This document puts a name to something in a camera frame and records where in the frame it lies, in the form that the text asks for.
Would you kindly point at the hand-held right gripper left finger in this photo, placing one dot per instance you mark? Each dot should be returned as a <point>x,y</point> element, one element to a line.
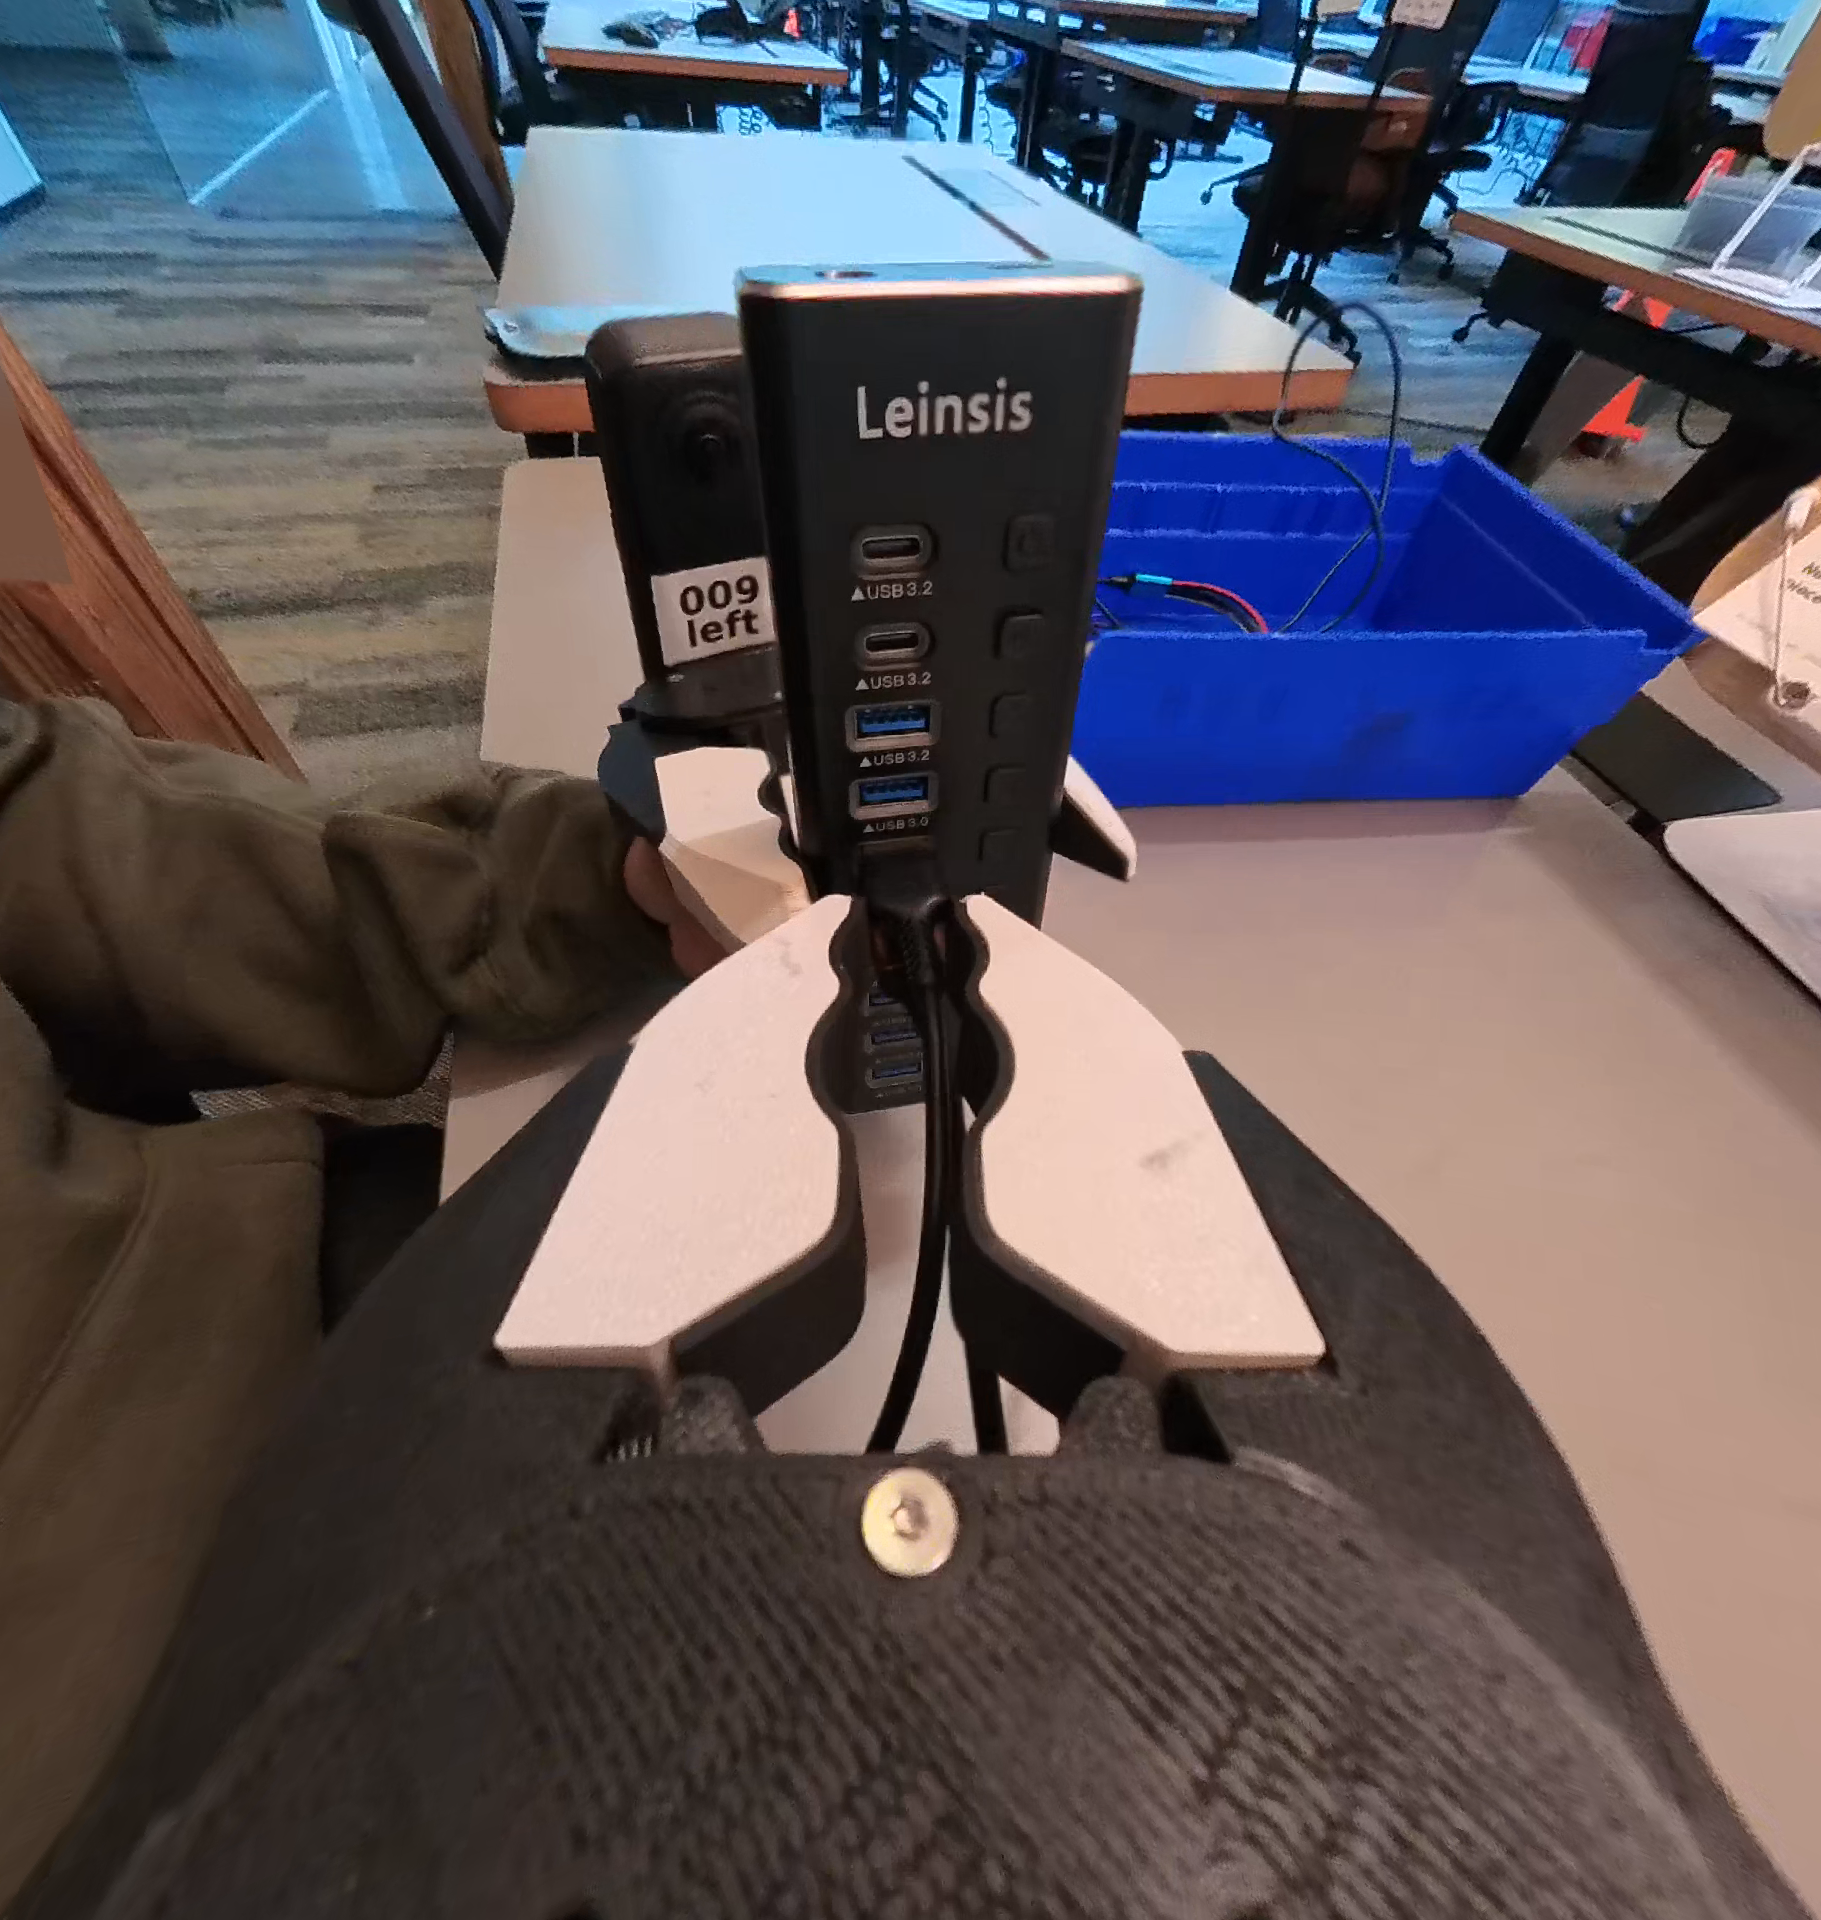
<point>671,1201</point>

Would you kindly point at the black office chair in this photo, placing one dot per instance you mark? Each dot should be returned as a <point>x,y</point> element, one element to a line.
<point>1353,164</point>

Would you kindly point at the person's green jacket torso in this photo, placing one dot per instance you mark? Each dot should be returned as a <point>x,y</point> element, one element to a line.
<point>100,1424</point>

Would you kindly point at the blue plastic bin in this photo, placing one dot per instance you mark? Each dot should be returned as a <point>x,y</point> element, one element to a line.
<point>1299,721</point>

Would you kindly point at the black multiport USB hub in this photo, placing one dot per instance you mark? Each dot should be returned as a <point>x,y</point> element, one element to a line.
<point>941,495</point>

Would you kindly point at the wood edged office desk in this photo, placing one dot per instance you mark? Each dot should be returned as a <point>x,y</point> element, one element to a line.
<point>852,195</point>

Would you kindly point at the wooden partition panel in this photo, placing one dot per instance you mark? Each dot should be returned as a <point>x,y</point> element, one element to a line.
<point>174,630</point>

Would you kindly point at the person's left hand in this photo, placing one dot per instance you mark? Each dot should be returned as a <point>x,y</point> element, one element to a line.
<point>664,914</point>

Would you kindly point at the clear acrylic stand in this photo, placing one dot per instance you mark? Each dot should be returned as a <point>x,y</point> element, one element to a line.
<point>1773,241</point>

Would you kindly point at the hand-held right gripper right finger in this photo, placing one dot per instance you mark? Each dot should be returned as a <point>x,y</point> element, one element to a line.
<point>1136,1201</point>

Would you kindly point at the person's left forearm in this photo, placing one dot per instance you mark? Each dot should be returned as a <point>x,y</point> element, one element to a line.
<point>250,901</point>

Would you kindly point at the grey desk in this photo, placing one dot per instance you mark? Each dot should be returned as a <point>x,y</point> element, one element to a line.
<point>1450,1050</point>

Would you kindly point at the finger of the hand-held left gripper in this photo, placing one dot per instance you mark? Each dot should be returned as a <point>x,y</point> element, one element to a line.
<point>731,840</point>
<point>1097,818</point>

